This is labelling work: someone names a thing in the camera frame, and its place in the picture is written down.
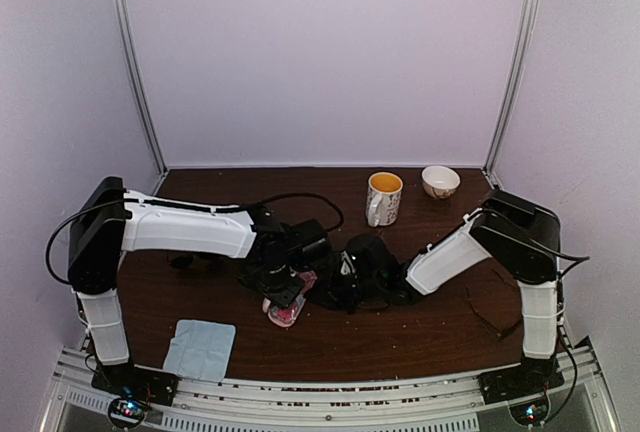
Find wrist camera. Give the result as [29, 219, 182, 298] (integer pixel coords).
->
[293, 219, 331, 267]
[339, 250, 357, 277]

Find right aluminium frame post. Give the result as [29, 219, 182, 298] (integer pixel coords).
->
[483, 0, 540, 188]

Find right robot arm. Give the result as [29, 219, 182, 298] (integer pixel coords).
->
[329, 190, 562, 394]

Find thin black frame glasses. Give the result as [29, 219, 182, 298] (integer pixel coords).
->
[166, 252, 221, 270]

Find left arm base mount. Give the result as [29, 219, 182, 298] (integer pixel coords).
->
[91, 362, 179, 430]

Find front aluminium rail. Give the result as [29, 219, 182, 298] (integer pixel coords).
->
[49, 346, 616, 432]

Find left blue cleaning cloth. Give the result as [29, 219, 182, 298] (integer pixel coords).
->
[162, 319, 236, 382]

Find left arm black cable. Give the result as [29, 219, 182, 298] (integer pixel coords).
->
[44, 192, 346, 288]

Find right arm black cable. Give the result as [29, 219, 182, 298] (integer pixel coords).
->
[479, 206, 591, 403]

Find aluminium frame post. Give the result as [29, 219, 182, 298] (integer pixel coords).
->
[483, 0, 540, 188]
[112, 0, 168, 175]

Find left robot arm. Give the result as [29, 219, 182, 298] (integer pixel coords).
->
[45, 176, 304, 396]

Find white ceramic bowl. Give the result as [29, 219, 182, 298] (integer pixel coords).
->
[421, 165, 461, 200]

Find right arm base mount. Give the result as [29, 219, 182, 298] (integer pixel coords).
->
[478, 356, 565, 429]

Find left aluminium frame post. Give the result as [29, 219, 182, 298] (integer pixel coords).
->
[112, 0, 168, 175]

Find pink frame glasses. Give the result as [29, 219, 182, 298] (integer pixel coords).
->
[267, 271, 317, 328]

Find patterned mug yellow inside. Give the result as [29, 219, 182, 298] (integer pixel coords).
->
[365, 172, 404, 228]

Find tortoise frame glasses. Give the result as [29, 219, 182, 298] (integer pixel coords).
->
[464, 267, 523, 342]

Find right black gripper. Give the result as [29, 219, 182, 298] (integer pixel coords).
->
[304, 264, 383, 315]

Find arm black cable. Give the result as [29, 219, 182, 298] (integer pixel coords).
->
[479, 206, 591, 403]
[44, 192, 346, 288]

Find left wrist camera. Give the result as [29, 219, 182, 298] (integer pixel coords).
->
[293, 219, 331, 267]

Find pink glasses case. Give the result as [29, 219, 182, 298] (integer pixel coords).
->
[262, 271, 317, 329]

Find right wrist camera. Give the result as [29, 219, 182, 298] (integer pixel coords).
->
[339, 250, 357, 277]

